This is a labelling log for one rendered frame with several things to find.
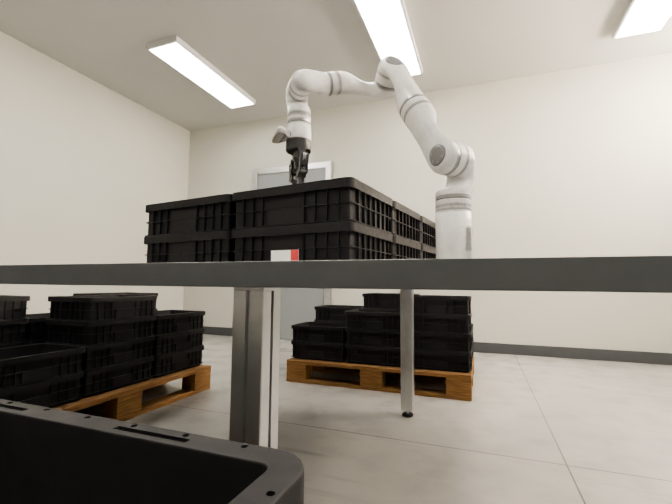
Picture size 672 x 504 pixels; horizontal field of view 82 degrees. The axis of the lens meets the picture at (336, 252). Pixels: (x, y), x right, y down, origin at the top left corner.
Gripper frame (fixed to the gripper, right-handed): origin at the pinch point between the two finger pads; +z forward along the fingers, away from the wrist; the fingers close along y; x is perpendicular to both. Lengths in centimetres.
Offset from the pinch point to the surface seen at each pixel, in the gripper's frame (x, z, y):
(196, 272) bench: 28, 26, -42
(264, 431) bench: 16, 52, -43
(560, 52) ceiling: -278, -183, 131
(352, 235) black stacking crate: -8.8, 15.7, -20.5
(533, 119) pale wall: -285, -137, 168
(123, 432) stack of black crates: 32, 35, -86
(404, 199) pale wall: -189, -64, 254
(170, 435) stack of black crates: 30, 35, -88
